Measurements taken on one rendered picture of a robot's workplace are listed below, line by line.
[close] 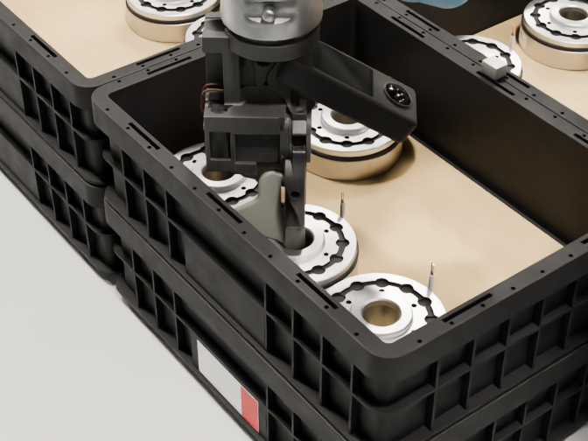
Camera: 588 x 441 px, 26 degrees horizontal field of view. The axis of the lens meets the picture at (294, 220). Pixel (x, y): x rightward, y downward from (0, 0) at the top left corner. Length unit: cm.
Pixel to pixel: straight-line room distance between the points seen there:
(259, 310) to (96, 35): 49
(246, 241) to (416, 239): 21
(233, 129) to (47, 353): 33
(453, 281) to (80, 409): 34
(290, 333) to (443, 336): 13
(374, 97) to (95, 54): 45
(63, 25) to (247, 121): 47
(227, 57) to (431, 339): 26
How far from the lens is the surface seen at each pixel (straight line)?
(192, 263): 105
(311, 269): 101
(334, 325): 87
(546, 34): 132
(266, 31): 91
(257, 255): 93
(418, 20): 119
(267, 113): 96
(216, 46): 94
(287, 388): 98
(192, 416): 112
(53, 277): 127
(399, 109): 97
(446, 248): 109
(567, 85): 130
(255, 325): 99
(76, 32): 138
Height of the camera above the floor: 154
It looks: 40 degrees down
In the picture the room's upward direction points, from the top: straight up
